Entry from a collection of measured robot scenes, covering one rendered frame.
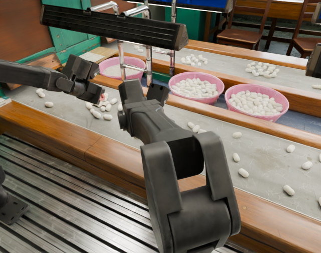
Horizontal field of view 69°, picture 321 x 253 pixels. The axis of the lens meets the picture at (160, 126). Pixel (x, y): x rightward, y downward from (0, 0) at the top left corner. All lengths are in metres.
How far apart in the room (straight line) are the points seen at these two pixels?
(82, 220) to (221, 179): 0.56
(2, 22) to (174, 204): 1.13
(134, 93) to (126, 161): 0.29
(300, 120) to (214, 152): 0.97
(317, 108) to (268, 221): 0.72
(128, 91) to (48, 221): 0.47
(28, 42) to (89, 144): 0.68
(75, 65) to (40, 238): 0.51
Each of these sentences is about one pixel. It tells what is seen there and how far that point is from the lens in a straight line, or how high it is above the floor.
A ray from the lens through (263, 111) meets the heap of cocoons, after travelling 1.08.
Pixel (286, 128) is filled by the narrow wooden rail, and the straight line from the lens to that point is 0.98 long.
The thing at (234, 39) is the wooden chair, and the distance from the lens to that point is 2.86.
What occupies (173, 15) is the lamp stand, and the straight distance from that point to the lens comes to 1.22.
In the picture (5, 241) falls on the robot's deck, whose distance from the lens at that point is 0.82.
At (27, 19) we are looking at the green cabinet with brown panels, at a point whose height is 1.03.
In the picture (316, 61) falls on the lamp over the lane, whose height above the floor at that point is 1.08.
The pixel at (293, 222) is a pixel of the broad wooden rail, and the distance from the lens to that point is 0.70.
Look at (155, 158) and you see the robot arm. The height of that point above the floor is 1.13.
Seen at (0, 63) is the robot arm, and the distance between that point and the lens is 0.69.
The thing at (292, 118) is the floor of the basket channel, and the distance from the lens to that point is 1.22.
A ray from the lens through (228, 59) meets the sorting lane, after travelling 1.53.
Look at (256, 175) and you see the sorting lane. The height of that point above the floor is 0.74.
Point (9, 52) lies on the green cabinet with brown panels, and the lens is 1.28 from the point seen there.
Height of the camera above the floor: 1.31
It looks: 39 degrees down
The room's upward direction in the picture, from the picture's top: straight up
